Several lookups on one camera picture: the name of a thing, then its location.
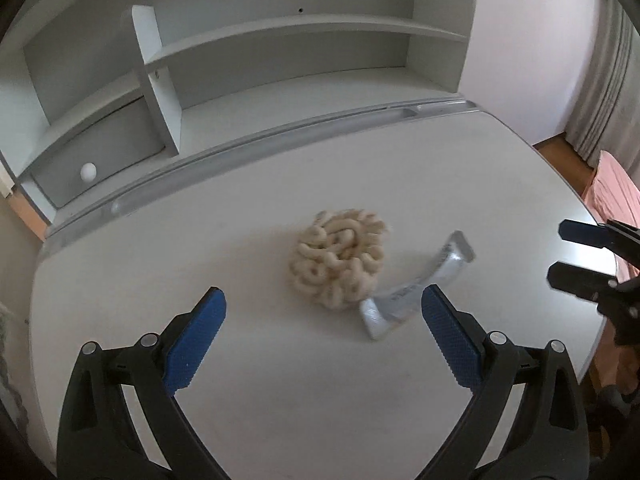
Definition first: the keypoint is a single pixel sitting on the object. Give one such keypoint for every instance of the grey drawer with white knob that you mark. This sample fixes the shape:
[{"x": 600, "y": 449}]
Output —
[{"x": 115, "y": 150}]

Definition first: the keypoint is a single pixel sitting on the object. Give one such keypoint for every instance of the white desk shelf unit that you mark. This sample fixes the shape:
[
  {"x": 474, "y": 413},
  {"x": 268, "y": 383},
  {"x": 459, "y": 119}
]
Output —
[{"x": 300, "y": 85}]

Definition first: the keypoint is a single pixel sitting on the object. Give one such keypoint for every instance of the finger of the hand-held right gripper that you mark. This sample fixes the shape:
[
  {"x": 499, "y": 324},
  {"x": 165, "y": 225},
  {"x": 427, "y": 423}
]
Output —
[
  {"x": 575, "y": 277},
  {"x": 582, "y": 232}
]

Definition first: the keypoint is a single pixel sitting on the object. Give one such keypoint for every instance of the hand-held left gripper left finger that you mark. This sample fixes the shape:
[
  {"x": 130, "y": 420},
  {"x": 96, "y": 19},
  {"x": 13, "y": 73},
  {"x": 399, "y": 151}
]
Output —
[{"x": 195, "y": 342}]

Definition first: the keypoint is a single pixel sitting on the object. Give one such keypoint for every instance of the silver foil wrapper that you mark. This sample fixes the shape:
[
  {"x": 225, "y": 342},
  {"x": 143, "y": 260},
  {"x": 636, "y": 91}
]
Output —
[{"x": 440, "y": 266}]

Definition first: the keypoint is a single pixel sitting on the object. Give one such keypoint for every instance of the beige chenille scrunchie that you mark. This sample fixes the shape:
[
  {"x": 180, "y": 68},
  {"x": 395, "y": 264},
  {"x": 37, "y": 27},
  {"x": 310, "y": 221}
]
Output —
[{"x": 335, "y": 260}]

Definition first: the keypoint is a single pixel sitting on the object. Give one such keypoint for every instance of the grey curtain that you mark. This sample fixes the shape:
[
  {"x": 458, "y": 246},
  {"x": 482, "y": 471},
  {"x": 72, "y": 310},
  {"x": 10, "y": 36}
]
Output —
[{"x": 605, "y": 85}]

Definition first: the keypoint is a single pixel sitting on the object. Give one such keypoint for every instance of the pink bed blanket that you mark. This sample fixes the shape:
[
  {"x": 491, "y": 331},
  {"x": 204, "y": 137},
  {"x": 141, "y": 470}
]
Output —
[{"x": 612, "y": 190}]

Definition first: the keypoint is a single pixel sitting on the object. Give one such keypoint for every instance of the dark cloth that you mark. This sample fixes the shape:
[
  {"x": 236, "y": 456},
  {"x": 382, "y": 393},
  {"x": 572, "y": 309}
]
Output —
[{"x": 610, "y": 400}]

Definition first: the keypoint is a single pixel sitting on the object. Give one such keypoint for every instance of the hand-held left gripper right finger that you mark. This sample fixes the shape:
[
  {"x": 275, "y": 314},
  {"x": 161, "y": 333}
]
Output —
[{"x": 450, "y": 342}]

